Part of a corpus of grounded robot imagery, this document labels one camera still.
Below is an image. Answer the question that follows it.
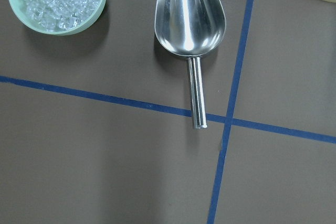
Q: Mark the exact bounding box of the metal ice scoop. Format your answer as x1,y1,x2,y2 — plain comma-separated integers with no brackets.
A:
154,0,226,129

